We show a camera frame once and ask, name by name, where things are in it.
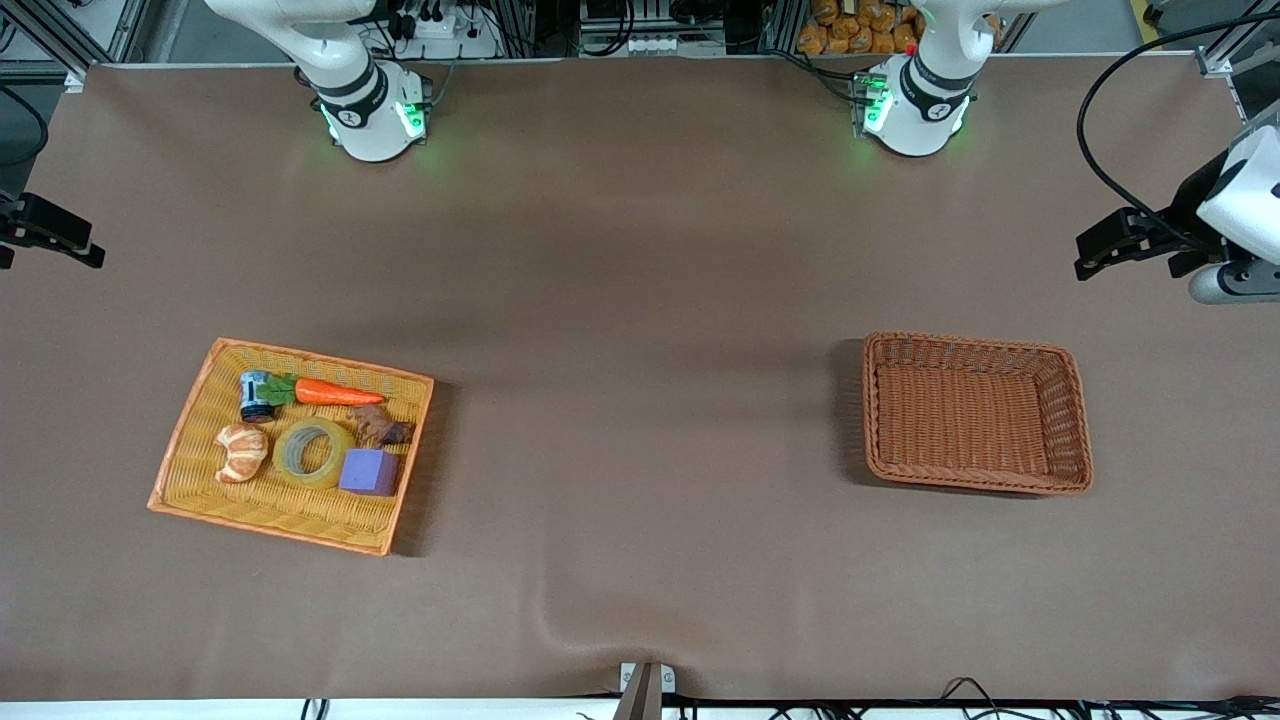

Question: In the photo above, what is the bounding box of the yellow clear tape roll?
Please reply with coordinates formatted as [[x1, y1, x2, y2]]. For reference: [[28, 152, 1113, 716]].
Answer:
[[272, 418, 357, 491]]

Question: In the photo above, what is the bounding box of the brown wicker basket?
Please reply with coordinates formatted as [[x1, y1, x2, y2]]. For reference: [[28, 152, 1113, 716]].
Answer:
[[863, 331, 1095, 497]]

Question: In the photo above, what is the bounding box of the small blue white can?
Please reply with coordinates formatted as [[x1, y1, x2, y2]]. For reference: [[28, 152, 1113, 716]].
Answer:
[[238, 370, 274, 424]]

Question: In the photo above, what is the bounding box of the toy croissant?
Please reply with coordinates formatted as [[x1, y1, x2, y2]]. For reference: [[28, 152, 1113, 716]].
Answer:
[[215, 423, 271, 485]]

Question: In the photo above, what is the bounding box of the orange toy carrot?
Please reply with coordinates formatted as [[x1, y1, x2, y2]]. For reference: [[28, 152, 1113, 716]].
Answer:
[[262, 373, 386, 408]]

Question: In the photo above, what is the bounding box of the bag of orange snacks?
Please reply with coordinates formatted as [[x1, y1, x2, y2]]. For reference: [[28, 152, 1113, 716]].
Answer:
[[797, 0, 921, 56]]

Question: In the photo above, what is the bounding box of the yellow wicker tray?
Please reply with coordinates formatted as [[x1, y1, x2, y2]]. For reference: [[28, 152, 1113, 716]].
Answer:
[[147, 337, 436, 557]]

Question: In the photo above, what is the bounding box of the brown toy animal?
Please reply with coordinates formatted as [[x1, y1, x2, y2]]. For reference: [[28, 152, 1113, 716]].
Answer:
[[347, 403, 416, 449]]

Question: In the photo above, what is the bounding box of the purple foam block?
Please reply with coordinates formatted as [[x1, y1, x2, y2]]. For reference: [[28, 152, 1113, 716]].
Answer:
[[338, 447, 401, 498]]

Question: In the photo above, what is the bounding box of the white power strip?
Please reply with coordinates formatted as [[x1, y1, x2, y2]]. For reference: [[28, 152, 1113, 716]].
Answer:
[[395, 0, 481, 41]]

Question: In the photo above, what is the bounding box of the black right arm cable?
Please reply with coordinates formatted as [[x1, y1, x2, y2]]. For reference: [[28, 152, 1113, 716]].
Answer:
[[0, 88, 50, 167]]

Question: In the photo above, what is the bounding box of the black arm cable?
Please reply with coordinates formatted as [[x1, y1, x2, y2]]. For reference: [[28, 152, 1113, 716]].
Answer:
[[1076, 12, 1280, 236], [0, 88, 50, 167]]

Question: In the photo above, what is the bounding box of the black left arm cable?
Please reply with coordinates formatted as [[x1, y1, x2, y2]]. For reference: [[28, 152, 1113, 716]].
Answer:
[[1076, 12, 1280, 236]]

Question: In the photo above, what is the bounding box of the aluminium frame profile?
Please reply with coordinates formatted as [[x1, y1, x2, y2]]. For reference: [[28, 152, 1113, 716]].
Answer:
[[0, 0, 151, 93], [1195, 10, 1280, 131]]

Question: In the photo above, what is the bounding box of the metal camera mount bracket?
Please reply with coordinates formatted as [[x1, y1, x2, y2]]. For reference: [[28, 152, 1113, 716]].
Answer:
[[618, 660, 677, 720]]

